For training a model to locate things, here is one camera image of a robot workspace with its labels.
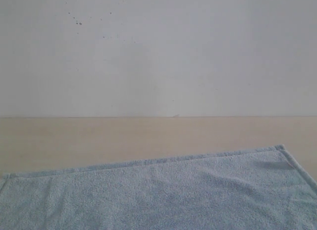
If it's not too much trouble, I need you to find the light blue terry towel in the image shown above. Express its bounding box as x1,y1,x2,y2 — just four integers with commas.
0,145,317,230

